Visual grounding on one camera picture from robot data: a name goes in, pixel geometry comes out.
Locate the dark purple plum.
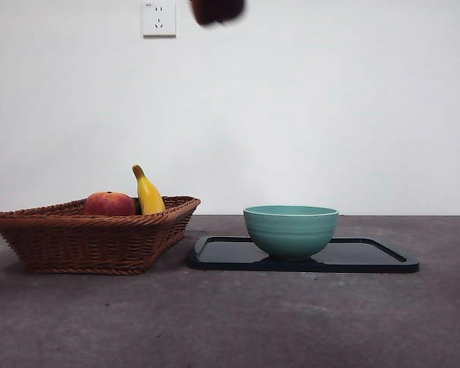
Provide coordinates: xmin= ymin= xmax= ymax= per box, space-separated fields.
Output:
xmin=189 ymin=0 xmax=248 ymax=27

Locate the teal ribbed bowl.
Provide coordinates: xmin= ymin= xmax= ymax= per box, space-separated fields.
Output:
xmin=242 ymin=205 xmax=340 ymax=262

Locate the black rectangular tray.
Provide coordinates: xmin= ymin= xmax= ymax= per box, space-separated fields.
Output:
xmin=186 ymin=235 xmax=421 ymax=274

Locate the yellow banana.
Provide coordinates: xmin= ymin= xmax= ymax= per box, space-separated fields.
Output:
xmin=132 ymin=164 xmax=167 ymax=215

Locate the red orange peach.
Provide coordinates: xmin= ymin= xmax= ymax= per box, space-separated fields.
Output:
xmin=83 ymin=191 xmax=137 ymax=217

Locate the brown wicker basket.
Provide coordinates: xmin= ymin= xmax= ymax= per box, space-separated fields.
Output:
xmin=0 ymin=195 xmax=202 ymax=275

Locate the white wall power socket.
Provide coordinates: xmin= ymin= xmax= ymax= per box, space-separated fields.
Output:
xmin=143 ymin=2 xmax=177 ymax=38

